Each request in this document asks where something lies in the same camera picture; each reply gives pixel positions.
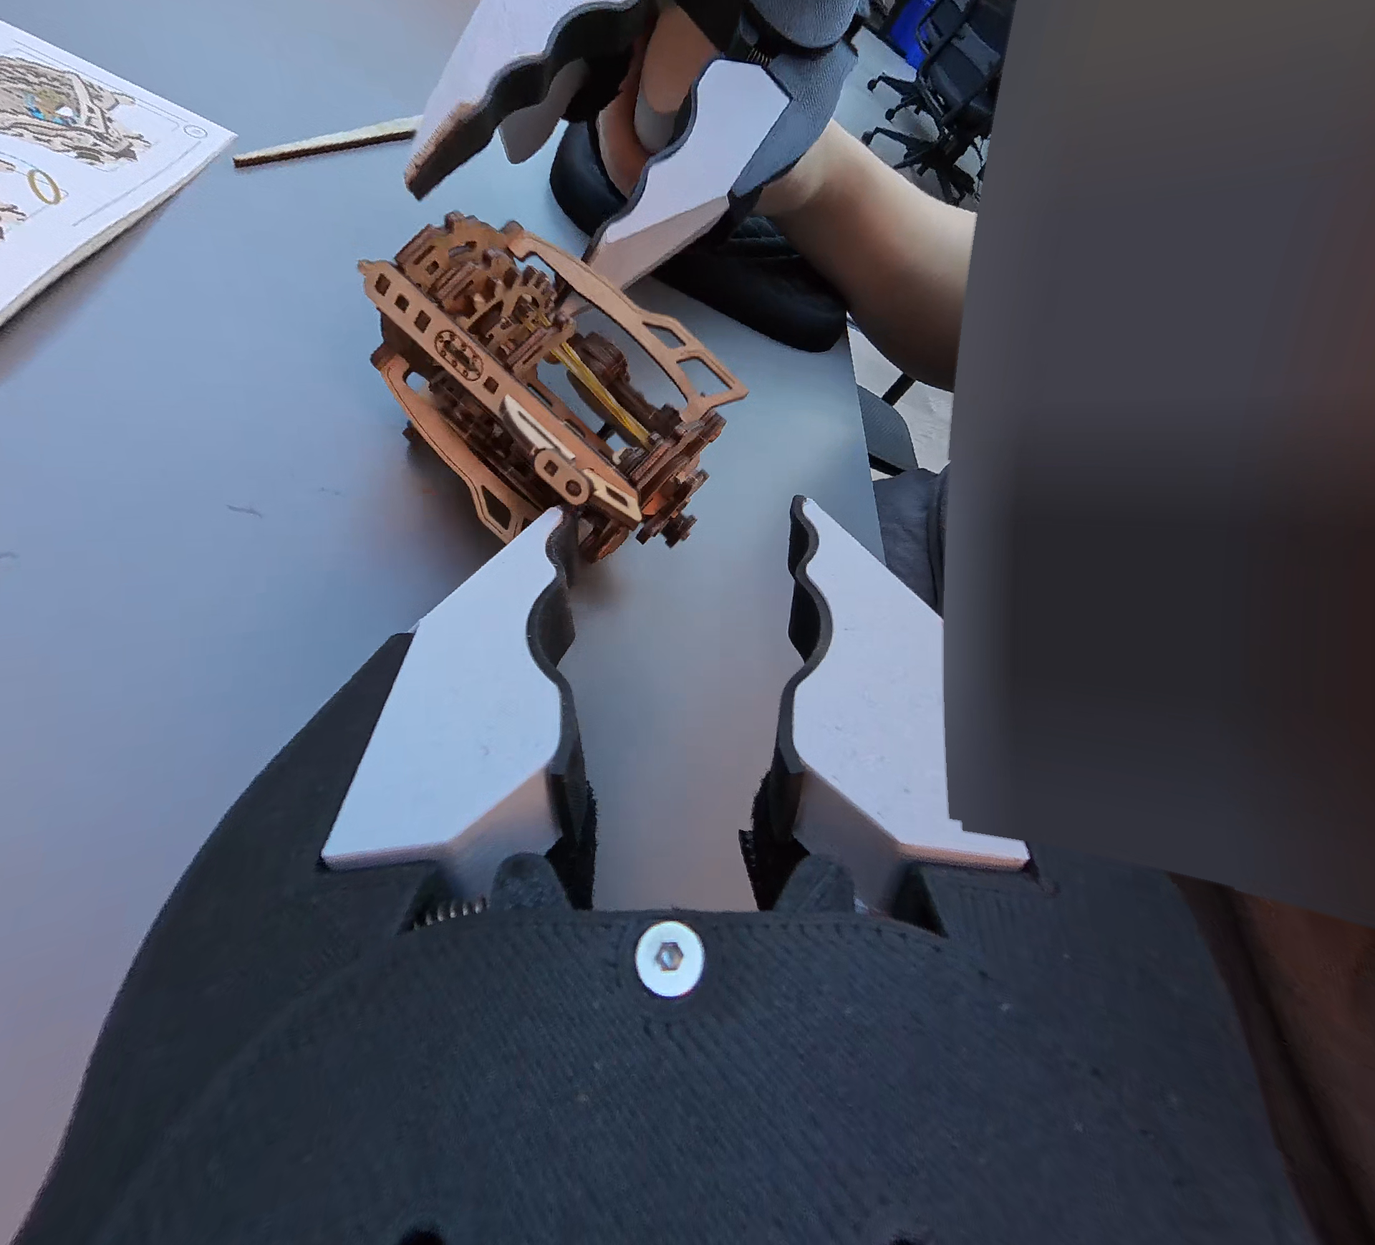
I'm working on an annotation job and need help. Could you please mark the thin wooden stick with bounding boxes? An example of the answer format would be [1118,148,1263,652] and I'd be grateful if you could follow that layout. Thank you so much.
[233,115,423,168]

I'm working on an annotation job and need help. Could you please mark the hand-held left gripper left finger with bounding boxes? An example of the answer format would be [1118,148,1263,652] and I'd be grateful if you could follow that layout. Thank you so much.
[323,509,597,908]

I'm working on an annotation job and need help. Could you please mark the illustrated instruction booklet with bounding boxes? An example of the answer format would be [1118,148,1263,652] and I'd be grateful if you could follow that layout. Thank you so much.
[0,21,238,328]

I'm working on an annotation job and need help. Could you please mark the wooden mechanical model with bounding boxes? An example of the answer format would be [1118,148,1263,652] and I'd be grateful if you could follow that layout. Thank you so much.
[358,212,750,559]

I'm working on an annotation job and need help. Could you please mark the black chair seat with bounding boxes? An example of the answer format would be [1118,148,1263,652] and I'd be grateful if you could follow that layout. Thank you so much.
[547,122,852,357]

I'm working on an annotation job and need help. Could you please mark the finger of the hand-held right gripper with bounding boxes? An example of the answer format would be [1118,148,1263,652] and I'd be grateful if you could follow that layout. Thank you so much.
[583,56,796,293]
[406,0,659,201]

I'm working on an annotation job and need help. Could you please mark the person's right hand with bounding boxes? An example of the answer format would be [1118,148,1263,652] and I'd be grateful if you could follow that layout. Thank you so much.
[593,4,719,194]

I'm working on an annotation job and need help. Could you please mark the blue plastic bin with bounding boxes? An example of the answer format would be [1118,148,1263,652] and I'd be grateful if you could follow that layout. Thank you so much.
[886,0,938,69]

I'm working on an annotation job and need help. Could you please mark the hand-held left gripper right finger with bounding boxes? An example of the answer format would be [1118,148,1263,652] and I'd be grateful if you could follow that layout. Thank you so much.
[741,496,1031,914]

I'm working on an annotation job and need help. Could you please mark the single yellow rubber band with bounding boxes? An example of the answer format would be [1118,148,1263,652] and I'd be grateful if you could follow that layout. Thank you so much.
[538,331,659,451]

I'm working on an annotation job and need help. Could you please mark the person's grey shirt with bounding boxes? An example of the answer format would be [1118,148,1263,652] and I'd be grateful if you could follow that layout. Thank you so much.
[875,466,952,613]

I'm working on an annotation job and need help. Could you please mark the person's right forearm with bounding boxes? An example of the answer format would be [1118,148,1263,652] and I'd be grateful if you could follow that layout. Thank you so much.
[752,122,981,394]

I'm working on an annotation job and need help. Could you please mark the black office chairs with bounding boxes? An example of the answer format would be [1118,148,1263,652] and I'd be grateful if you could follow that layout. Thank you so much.
[859,0,1038,207]

